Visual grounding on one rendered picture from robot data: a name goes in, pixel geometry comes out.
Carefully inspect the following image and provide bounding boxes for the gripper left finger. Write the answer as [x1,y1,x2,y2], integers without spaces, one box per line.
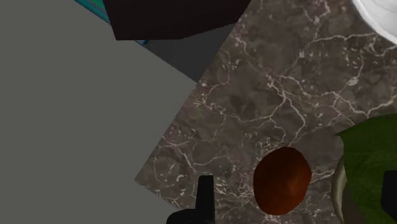
[165,174,216,224]

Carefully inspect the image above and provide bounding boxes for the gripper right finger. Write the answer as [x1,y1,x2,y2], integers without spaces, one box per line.
[380,170,397,224]

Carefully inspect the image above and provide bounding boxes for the green leafy potted plant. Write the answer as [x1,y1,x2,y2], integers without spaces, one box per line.
[330,113,397,224]

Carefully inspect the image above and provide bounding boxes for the brown egg-shaped object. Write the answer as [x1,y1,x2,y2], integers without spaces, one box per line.
[253,146,312,216]

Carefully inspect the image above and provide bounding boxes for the white round dish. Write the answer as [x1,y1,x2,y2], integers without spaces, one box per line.
[352,0,397,45]

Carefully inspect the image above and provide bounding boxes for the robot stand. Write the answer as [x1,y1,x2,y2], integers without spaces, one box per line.
[102,0,253,41]

